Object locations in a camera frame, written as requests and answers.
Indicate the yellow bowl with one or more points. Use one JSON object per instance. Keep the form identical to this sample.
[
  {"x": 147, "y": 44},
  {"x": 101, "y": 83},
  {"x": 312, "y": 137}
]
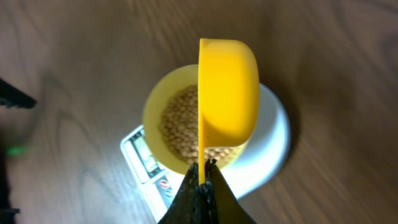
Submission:
[{"x": 167, "y": 87}]

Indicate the white digital kitchen scale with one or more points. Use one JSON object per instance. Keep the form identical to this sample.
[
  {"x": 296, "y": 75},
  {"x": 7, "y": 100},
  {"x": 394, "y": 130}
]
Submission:
[{"x": 262, "y": 158}]

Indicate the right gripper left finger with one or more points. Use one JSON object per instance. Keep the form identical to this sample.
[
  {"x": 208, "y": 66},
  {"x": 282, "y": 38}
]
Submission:
[{"x": 187, "y": 206}]

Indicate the yellow measuring scoop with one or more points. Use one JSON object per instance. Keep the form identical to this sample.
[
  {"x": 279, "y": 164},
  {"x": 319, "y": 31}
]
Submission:
[{"x": 228, "y": 96}]

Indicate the soybeans in bowl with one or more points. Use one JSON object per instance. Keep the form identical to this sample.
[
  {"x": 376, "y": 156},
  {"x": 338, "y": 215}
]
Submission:
[{"x": 179, "y": 124}]

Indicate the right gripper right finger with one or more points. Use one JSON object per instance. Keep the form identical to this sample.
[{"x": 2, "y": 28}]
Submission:
[{"x": 221, "y": 206}]

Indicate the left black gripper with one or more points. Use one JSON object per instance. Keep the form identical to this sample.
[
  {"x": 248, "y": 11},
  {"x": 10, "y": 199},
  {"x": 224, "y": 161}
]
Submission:
[{"x": 11, "y": 97}]

